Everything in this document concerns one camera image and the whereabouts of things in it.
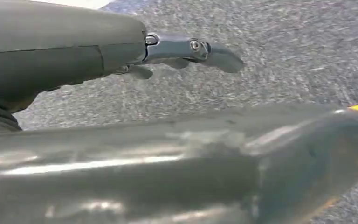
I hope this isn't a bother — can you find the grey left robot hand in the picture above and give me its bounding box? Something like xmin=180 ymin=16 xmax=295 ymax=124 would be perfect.
xmin=0 ymin=0 xmax=358 ymax=224

